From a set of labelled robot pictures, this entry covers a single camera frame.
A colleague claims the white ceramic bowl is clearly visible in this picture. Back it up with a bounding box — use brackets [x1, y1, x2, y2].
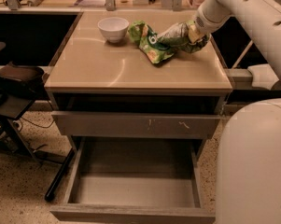
[97, 17, 129, 43]

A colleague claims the green jalapeno chip bag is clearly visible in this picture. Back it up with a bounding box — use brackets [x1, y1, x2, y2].
[157, 21, 210, 53]

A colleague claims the white handled tool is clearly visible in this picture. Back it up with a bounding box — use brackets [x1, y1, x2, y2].
[232, 40, 253, 69]

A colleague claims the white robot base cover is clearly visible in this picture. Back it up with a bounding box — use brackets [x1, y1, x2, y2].
[247, 63, 281, 91]

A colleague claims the green chip bag on counter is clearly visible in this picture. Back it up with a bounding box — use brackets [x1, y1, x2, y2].
[128, 21, 175, 66]

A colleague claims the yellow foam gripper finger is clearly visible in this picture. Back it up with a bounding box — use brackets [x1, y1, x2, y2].
[189, 25, 204, 43]

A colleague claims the grey drawer cabinet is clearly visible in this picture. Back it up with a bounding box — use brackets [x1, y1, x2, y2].
[44, 10, 234, 224]

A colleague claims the dark bag on side table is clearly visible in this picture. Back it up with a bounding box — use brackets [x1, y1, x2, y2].
[0, 63, 45, 99]

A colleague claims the grey upper drawer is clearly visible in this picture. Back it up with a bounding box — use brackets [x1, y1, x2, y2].
[51, 111, 219, 139]

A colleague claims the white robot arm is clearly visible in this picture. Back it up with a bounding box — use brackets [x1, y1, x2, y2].
[194, 0, 281, 224]

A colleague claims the black floor cable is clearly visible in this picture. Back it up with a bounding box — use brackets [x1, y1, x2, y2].
[20, 100, 56, 130]

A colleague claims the open middle drawer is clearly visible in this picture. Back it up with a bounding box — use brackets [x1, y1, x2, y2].
[51, 138, 215, 224]

